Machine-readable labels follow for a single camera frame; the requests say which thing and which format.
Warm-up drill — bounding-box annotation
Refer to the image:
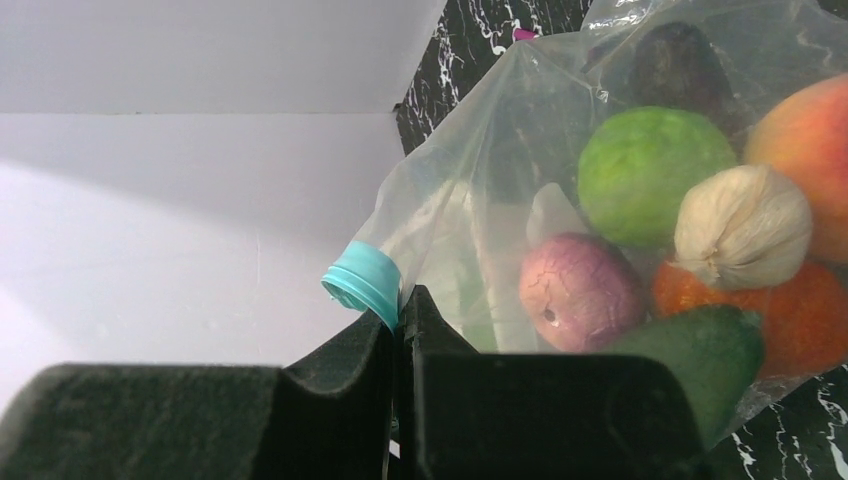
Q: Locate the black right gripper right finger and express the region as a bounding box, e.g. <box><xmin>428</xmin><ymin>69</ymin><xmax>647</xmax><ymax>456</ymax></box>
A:
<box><xmin>397</xmin><ymin>286</ymin><xmax>709</xmax><ymax>479</ymax></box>

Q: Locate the clear zip top bag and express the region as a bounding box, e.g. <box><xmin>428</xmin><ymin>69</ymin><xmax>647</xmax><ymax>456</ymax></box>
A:
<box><xmin>322</xmin><ymin>1</ymin><xmax>847</xmax><ymax>436</ymax></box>

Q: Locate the red onion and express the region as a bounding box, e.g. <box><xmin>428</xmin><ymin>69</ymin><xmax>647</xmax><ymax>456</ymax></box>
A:
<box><xmin>518</xmin><ymin>232</ymin><xmax>647</xmax><ymax>353</ymax></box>

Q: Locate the green cabbage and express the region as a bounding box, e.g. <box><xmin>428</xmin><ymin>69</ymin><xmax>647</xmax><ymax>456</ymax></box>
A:
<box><xmin>577</xmin><ymin>106</ymin><xmax>737</xmax><ymax>247</ymax></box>

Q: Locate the orange pumpkin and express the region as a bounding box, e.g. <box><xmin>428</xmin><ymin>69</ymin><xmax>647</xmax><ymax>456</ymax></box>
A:
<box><xmin>653</xmin><ymin>261</ymin><xmax>847</xmax><ymax>378</ymax></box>

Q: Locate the purple eggplant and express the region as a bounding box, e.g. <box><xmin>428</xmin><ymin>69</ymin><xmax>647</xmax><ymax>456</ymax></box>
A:
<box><xmin>628</xmin><ymin>22</ymin><xmax>747</xmax><ymax>136</ymax></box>

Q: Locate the dark green avocado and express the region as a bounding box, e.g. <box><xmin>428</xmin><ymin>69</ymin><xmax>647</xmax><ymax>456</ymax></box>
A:
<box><xmin>602</xmin><ymin>304</ymin><xmax>766</xmax><ymax>448</ymax></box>

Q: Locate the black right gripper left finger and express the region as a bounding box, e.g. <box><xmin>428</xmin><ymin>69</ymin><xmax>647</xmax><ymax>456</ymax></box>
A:
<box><xmin>254</xmin><ymin>311</ymin><xmax>394</xmax><ymax>479</ymax></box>

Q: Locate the beige garlic bulb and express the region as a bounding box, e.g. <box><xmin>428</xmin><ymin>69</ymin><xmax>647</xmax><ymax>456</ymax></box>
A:
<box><xmin>672</xmin><ymin>165</ymin><xmax>813</xmax><ymax>291</ymax></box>

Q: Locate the pink marker pen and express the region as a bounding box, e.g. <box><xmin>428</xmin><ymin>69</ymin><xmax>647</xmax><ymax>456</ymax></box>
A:
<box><xmin>513</xmin><ymin>28</ymin><xmax>539</xmax><ymax>41</ymax></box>

